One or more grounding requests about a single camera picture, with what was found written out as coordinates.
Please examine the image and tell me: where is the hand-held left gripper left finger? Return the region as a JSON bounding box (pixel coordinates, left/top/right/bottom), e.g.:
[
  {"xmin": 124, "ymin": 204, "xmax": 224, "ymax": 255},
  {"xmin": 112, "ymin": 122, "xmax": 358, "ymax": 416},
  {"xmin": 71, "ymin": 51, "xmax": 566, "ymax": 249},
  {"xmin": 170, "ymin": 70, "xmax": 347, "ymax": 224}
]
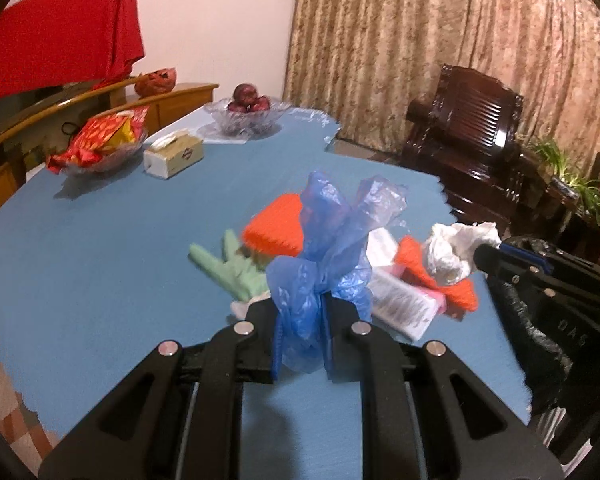
[{"xmin": 37, "ymin": 301, "xmax": 281, "ymax": 480}]

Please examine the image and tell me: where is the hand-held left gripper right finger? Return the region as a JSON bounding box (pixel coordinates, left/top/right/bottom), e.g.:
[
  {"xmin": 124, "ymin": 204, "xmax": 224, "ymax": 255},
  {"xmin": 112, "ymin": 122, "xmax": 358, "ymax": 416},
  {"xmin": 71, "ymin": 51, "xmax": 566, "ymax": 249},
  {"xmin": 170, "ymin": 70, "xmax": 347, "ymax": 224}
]
[{"xmin": 322, "ymin": 296, "xmax": 564, "ymax": 480}]

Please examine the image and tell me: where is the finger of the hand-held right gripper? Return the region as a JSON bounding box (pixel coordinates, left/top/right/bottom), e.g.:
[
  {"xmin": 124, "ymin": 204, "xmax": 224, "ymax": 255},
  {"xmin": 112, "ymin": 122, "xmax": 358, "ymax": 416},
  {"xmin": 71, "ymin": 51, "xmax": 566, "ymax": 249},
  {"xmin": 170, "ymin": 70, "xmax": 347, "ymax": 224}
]
[
  {"xmin": 500, "ymin": 238, "xmax": 600, "ymax": 292},
  {"xmin": 473, "ymin": 242, "xmax": 600, "ymax": 322}
]

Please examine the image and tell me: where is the white tissue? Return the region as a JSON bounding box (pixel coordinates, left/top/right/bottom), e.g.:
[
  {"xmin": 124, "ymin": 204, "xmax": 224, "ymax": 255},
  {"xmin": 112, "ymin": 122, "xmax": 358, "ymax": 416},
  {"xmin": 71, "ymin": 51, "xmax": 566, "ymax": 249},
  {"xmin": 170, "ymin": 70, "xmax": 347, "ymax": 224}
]
[{"xmin": 424, "ymin": 222, "xmax": 502, "ymax": 288}]

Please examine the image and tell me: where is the white carton box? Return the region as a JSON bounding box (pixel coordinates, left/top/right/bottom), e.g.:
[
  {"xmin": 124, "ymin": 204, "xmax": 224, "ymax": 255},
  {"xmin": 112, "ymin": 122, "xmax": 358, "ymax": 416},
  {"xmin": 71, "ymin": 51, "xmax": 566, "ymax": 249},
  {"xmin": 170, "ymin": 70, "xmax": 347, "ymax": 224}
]
[{"xmin": 366, "ymin": 227, "xmax": 448, "ymax": 342}]

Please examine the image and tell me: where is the blue plastic bag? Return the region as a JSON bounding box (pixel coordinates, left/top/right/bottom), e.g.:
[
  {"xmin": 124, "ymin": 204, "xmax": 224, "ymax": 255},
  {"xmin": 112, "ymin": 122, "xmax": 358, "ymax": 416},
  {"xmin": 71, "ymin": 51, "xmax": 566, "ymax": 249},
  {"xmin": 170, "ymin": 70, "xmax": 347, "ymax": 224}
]
[{"xmin": 266, "ymin": 170, "xmax": 410, "ymax": 375}]

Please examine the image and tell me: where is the white foam fruit net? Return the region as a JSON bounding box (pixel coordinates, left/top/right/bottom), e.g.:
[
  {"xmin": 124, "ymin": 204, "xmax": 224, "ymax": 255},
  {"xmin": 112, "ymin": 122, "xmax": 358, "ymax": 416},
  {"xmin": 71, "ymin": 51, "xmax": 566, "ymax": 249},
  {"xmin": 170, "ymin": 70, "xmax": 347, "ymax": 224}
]
[{"xmin": 229, "ymin": 300, "xmax": 262, "ymax": 320}]

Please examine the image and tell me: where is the orange cloth piece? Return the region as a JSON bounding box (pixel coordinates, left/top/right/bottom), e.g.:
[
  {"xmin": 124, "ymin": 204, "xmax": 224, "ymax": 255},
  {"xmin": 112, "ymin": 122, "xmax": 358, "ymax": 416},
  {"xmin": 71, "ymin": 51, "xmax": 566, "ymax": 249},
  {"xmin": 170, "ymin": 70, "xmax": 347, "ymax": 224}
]
[{"xmin": 396, "ymin": 236, "xmax": 480, "ymax": 320}]

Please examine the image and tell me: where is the dark wooden side table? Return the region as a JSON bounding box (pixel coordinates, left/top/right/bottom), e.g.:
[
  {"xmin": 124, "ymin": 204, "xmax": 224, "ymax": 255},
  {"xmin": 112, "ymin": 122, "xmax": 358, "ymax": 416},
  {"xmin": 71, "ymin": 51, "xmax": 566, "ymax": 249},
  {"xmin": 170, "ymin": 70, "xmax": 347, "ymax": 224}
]
[{"xmin": 530, "ymin": 170, "xmax": 600, "ymax": 256}]

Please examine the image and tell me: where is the pink foam fruit net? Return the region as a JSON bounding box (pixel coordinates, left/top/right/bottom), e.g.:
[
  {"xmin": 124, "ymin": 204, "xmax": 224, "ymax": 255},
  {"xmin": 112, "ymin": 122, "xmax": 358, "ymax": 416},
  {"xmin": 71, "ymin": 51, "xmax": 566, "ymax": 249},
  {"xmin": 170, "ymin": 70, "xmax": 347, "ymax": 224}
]
[{"xmin": 426, "ymin": 287, "xmax": 449, "ymax": 319}]

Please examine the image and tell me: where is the green potted plant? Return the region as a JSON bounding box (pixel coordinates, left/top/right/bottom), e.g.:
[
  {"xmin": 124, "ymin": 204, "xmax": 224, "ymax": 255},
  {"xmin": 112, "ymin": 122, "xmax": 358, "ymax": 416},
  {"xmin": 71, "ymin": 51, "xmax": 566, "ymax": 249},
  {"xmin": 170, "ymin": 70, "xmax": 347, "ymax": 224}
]
[{"xmin": 525, "ymin": 137, "xmax": 600, "ymax": 222}]

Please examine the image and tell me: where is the dark wooden armchair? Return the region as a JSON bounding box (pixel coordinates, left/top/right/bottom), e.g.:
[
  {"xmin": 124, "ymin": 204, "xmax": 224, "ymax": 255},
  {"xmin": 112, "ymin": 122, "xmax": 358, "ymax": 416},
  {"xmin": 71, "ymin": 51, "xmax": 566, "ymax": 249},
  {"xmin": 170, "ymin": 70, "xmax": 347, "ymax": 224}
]
[{"xmin": 395, "ymin": 64, "xmax": 551, "ymax": 233}]

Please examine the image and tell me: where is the white tissue box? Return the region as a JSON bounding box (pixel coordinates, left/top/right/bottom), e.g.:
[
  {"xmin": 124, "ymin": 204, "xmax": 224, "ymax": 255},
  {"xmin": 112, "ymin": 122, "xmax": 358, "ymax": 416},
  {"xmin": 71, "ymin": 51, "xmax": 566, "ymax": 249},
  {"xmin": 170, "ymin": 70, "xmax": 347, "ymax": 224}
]
[{"xmin": 143, "ymin": 130, "xmax": 204, "ymax": 180}]

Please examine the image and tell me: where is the glass fruit bowl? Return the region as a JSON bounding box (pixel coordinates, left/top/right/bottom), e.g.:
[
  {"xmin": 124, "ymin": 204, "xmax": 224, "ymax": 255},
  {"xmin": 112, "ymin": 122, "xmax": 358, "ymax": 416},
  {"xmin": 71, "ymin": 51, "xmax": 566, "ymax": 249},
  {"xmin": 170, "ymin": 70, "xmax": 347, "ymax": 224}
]
[{"xmin": 203, "ymin": 97, "xmax": 292, "ymax": 137}]

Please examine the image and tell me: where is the glass snack bowl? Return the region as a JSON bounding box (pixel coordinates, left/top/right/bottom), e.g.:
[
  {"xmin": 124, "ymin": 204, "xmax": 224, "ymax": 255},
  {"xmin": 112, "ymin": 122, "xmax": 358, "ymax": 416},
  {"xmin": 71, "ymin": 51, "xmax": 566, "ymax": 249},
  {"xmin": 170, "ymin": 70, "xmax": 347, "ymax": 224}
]
[{"xmin": 59, "ymin": 129, "xmax": 149, "ymax": 177}]

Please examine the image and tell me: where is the beige patterned curtain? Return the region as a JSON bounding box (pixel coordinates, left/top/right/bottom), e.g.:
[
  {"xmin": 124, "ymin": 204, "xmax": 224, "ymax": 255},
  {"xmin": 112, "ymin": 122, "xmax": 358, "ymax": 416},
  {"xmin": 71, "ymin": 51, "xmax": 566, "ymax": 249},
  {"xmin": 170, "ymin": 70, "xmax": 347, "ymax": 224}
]
[{"xmin": 282, "ymin": 0, "xmax": 600, "ymax": 176}]

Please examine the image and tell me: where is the large red apple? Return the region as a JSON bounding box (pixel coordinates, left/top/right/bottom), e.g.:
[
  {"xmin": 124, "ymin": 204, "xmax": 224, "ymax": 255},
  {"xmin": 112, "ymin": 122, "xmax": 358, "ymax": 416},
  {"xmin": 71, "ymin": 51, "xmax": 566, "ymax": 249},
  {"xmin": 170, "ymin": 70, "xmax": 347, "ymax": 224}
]
[{"xmin": 232, "ymin": 83, "xmax": 259, "ymax": 106}]

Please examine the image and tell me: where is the yellow snack packet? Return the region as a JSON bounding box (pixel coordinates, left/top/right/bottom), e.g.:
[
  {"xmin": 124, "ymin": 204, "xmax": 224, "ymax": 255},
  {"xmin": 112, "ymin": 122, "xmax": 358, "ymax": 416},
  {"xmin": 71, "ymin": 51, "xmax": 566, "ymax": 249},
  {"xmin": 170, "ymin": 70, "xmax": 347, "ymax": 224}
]
[{"xmin": 111, "ymin": 121, "xmax": 137, "ymax": 145}]

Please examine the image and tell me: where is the wooden sideboard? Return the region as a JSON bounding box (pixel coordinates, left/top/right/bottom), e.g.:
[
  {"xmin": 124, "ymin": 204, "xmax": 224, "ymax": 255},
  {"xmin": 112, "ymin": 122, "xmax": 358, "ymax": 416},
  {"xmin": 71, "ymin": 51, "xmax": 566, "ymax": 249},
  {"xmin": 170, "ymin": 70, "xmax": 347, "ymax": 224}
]
[{"xmin": 0, "ymin": 77, "xmax": 220, "ymax": 231}]

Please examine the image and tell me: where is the red snack packet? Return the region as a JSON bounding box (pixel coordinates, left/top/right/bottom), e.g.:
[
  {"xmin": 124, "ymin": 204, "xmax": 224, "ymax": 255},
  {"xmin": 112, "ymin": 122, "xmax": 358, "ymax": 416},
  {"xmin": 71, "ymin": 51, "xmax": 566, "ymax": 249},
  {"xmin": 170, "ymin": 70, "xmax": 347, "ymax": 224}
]
[{"xmin": 46, "ymin": 105, "xmax": 151, "ymax": 174}]

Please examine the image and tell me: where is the orange plastic bag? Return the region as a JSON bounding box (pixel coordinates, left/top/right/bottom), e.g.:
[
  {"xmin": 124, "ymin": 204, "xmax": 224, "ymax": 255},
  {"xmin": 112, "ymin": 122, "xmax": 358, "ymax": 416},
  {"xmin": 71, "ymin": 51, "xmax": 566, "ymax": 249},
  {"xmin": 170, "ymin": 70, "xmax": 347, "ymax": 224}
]
[{"xmin": 134, "ymin": 66, "xmax": 177, "ymax": 97}]

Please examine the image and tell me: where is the red cloth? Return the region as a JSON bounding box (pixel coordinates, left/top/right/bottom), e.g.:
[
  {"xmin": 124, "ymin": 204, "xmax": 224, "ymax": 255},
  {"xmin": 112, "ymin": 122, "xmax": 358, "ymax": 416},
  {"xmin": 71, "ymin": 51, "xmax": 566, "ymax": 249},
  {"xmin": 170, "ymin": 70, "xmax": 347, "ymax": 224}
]
[{"xmin": 0, "ymin": 0, "xmax": 146, "ymax": 107}]

